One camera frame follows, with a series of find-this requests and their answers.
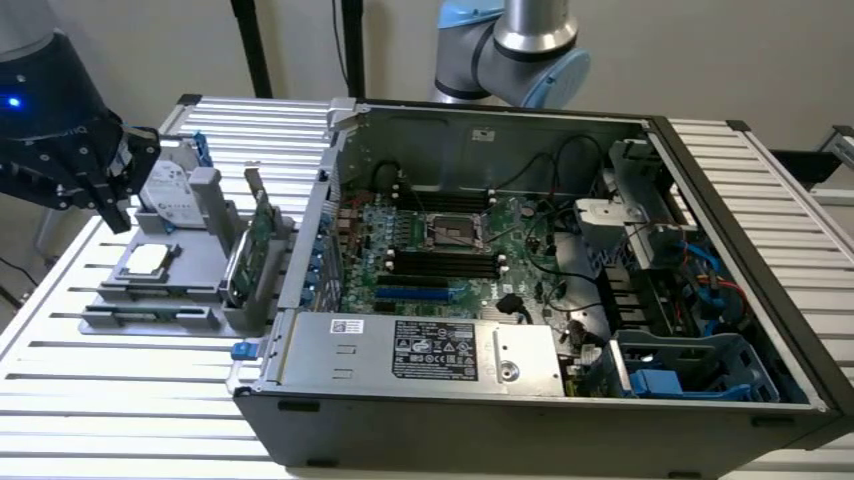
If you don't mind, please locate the thick black stand pole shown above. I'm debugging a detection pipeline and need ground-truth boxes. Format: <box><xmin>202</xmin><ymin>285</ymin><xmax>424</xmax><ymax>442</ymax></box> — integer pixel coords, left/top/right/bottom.
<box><xmin>229</xmin><ymin>0</ymin><xmax>277</xmax><ymax>99</ymax></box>

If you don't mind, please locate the green graphics card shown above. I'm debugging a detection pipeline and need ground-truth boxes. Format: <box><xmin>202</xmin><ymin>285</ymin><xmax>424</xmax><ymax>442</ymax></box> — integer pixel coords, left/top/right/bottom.
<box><xmin>222</xmin><ymin>159</ymin><xmax>284</xmax><ymax>307</ymax></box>

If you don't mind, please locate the silver power supply unit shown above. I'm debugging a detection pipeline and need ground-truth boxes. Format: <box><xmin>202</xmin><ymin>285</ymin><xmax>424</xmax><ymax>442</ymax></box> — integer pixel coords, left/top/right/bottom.
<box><xmin>278</xmin><ymin>311</ymin><xmax>570</xmax><ymax>400</ymax></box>

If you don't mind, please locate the blue plastic drive cage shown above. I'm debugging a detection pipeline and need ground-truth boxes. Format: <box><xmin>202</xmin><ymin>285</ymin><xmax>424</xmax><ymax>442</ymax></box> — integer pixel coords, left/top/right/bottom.
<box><xmin>608</xmin><ymin>328</ymin><xmax>784</xmax><ymax>402</ymax></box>

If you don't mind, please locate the blue wire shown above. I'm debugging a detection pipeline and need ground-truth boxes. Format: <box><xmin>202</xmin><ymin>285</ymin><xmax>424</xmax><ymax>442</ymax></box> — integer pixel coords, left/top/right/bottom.
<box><xmin>672</xmin><ymin>238</ymin><xmax>729</xmax><ymax>314</ymax></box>

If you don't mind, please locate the long black wire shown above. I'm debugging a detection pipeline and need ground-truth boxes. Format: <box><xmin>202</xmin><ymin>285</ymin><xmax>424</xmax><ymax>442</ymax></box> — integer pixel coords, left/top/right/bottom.
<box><xmin>498</xmin><ymin>134</ymin><xmax>610</xmax><ymax>197</ymax></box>

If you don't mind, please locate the black floor cable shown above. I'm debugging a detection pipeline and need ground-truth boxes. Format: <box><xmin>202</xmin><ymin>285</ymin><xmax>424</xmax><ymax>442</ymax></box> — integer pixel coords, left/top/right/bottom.
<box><xmin>0</xmin><ymin>256</ymin><xmax>37</xmax><ymax>310</ymax></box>

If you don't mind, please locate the red wire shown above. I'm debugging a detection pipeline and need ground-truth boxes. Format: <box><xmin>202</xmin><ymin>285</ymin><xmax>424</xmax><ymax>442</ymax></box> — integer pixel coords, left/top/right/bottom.
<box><xmin>705</xmin><ymin>278</ymin><xmax>748</xmax><ymax>314</ymax></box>

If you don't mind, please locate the blue expansion slot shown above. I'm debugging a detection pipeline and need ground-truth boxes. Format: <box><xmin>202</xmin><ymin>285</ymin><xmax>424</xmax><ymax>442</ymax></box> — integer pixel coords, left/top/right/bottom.
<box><xmin>374</xmin><ymin>287</ymin><xmax>452</xmax><ymax>301</ymax></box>

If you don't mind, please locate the silver metal bracket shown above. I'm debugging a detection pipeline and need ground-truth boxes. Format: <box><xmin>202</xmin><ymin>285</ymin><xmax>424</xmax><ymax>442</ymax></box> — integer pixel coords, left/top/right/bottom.
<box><xmin>572</xmin><ymin>197</ymin><xmax>655</xmax><ymax>237</ymax></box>

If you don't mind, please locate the green motherboard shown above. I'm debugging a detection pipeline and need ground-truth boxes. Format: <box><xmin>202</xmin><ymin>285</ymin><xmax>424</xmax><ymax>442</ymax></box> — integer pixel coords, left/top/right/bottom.
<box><xmin>325</xmin><ymin>192</ymin><xmax>606</xmax><ymax>364</ymax></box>

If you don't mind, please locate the metal CPU socket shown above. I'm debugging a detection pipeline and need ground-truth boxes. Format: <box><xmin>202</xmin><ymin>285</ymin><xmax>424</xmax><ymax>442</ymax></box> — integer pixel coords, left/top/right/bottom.
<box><xmin>416</xmin><ymin>212</ymin><xmax>494</xmax><ymax>251</ymax></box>

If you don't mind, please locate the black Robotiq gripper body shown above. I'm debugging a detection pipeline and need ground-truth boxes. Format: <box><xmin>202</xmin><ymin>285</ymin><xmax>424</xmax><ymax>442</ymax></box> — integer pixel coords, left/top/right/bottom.
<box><xmin>0</xmin><ymin>28</ymin><xmax>129</xmax><ymax>211</ymax></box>

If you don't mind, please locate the grey parts rack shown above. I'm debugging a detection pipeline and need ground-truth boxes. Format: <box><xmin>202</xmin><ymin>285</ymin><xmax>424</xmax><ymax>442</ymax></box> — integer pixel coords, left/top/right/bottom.
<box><xmin>78</xmin><ymin>167</ymin><xmax>301</xmax><ymax>337</ymax></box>

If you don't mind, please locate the black power plug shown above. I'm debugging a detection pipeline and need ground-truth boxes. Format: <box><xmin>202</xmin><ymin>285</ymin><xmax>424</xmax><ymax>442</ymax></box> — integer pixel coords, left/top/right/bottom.
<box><xmin>496</xmin><ymin>293</ymin><xmax>532</xmax><ymax>325</ymax></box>

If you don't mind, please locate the black looped wire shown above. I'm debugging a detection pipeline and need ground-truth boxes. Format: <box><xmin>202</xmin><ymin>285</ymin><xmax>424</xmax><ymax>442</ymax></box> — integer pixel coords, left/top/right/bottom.
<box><xmin>369</xmin><ymin>159</ymin><xmax>404</xmax><ymax>195</ymax></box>

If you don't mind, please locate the CPU chip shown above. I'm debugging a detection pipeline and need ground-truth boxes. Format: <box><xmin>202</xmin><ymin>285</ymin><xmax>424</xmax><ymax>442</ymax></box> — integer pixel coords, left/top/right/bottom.
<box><xmin>127</xmin><ymin>244</ymin><xmax>181</xmax><ymax>275</ymax></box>

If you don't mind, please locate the silver hard disk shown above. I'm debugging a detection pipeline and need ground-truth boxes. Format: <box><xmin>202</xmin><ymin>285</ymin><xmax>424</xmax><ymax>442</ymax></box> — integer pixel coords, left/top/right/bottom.
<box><xmin>137</xmin><ymin>130</ymin><xmax>216</xmax><ymax>232</ymax></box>

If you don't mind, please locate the black RAM slot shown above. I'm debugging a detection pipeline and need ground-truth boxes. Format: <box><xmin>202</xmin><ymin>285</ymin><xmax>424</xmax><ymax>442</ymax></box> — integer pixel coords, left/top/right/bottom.
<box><xmin>397</xmin><ymin>194</ymin><xmax>493</xmax><ymax>203</ymax></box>
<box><xmin>398</xmin><ymin>205</ymin><xmax>494</xmax><ymax>215</ymax></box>
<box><xmin>397</xmin><ymin>188</ymin><xmax>493</xmax><ymax>197</ymax></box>
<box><xmin>388</xmin><ymin>249</ymin><xmax>506</xmax><ymax>259</ymax></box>
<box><xmin>386</xmin><ymin>262</ymin><xmax>508</xmax><ymax>272</ymax></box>
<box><xmin>397</xmin><ymin>200</ymin><xmax>493</xmax><ymax>209</ymax></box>
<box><xmin>386</xmin><ymin>268</ymin><xmax>508</xmax><ymax>279</ymax></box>
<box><xmin>388</xmin><ymin>256</ymin><xmax>506</xmax><ymax>265</ymax></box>

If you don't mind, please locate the long black expansion slot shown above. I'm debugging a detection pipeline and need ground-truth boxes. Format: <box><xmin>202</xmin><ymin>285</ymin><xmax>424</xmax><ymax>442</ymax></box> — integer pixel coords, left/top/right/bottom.
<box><xmin>377</xmin><ymin>274</ymin><xmax>452</xmax><ymax>290</ymax></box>

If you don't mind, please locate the aluminium frame profile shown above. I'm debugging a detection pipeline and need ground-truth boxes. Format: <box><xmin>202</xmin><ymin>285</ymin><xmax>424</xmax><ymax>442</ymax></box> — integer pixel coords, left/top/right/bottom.
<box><xmin>808</xmin><ymin>125</ymin><xmax>854</xmax><ymax>202</ymax></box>

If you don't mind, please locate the grey metal disk bay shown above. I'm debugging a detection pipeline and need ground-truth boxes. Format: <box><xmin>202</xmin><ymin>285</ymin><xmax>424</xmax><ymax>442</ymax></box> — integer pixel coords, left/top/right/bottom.
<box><xmin>600</xmin><ymin>138</ymin><xmax>707</xmax><ymax>266</ymax></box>

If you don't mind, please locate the open black PC case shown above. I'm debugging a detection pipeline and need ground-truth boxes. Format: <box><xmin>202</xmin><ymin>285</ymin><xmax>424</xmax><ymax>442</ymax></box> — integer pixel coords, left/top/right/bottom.
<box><xmin>230</xmin><ymin>97</ymin><xmax>854</xmax><ymax>474</ymax></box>

